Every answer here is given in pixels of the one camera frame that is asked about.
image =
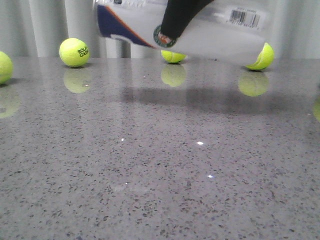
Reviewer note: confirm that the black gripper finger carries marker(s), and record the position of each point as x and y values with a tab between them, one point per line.
178	14

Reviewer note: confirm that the white Wilson tennis ball can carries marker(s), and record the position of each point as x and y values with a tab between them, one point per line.
227	30

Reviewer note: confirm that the middle tennis ball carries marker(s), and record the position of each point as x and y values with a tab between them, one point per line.
172	57

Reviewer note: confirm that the tennis ball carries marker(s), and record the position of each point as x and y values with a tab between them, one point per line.
264	59
6	67
172	57

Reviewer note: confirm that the right tennis ball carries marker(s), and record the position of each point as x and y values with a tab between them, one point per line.
264	59

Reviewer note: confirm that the tennis ball Roland Garros print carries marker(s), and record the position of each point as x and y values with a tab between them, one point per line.
74	52

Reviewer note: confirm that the tennis ball far left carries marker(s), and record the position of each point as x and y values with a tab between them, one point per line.
6	67

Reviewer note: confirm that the grey pleated curtain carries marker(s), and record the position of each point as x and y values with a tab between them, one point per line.
36	28

